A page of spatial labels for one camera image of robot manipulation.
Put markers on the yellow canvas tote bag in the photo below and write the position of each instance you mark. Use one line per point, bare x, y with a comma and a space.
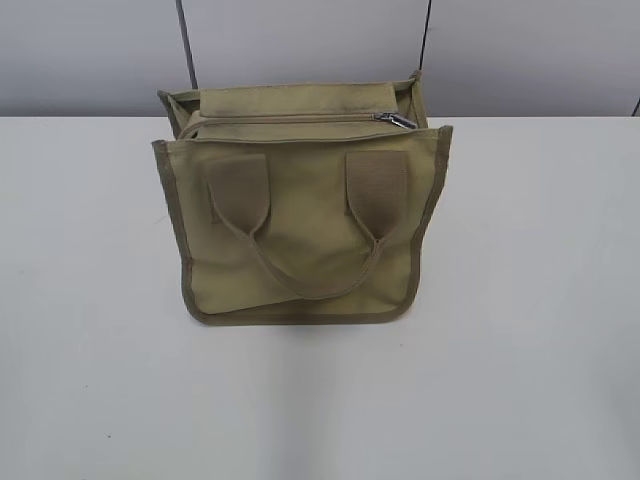
292, 205

